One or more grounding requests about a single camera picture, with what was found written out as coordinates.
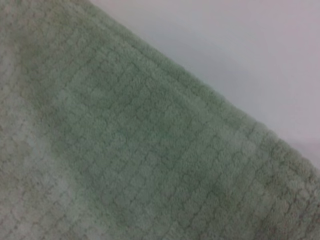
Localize green ribbed towel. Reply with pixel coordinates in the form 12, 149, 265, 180
0, 0, 320, 240

